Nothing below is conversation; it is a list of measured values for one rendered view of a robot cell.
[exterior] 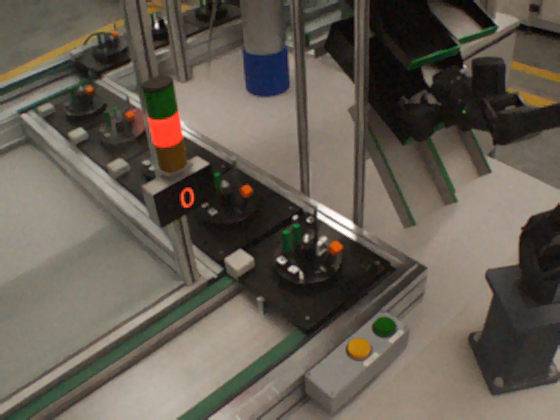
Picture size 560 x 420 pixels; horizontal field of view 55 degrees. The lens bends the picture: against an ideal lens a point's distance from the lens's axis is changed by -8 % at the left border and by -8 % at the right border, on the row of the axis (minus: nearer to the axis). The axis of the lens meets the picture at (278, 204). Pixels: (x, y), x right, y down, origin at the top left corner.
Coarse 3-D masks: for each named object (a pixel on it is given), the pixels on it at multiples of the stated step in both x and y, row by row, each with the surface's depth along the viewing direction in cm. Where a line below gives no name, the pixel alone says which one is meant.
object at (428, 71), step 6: (444, 60) 126; (450, 60) 127; (456, 60) 125; (462, 60) 124; (426, 66) 124; (432, 66) 125; (438, 66) 125; (444, 66) 125; (450, 66) 126; (462, 66) 124; (426, 72) 123; (432, 72) 124; (426, 78) 122; (426, 84) 119; (432, 90) 118
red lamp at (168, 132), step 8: (152, 120) 89; (168, 120) 89; (176, 120) 90; (152, 128) 90; (160, 128) 90; (168, 128) 90; (176, 128) 91; (152, 136) 92; (160, 136) 91; (168, 136) 91; (176, 136) 92; (160, 144) 92; (168, 144) 92
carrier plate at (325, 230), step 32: (288, 224) 128; (320, 224) 127; (256, 256) 120; (352, 256) 119; (256, 288) 113; (288, 288) 113; (320, 288) 112; (352, 288) 112; (288, 320) 109; (320, 320) 106
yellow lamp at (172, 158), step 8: (176, 144) 93; (160, 152) 93; (168, 152) 93; (176, 152) 93; (184, 152) 95; (160, 160) 94; (168, 160) 94; (176, 160) 94; (184, 160) 96; (160, 168) 95; (168, 168) 95; (176, 168) 95
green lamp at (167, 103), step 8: (168, 88) 86; (144, 96) 87; (152, 96) 86; (160, 96) 86; (168, 96) 87; (152, 104) 87; (160, 104) 87; (168, 104) 88; (176, 104) 90; (152, 112) 88; (160, 112) 88; (168, 112) 88; (176, 112) 90; (160, 120) 89
